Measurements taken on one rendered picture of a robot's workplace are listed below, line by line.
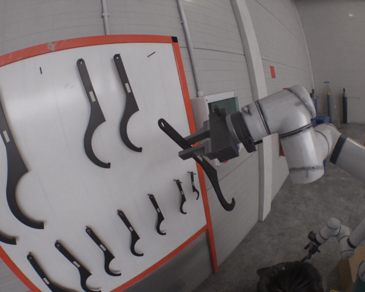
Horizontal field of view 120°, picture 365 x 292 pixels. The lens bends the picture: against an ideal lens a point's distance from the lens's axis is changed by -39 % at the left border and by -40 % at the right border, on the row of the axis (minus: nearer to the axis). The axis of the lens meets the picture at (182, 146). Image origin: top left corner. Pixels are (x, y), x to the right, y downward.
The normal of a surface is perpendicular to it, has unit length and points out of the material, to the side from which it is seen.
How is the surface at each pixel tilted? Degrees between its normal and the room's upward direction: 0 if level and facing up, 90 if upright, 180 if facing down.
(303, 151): 76
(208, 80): 90
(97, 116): 90
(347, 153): 65
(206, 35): 90
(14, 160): 90
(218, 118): 39
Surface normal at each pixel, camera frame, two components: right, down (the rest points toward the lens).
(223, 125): -0.57, -0.53
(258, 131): -0.21, 0.59
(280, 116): -0.36, 0.40
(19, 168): 0.66, 0.08
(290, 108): -0.46, 0.11
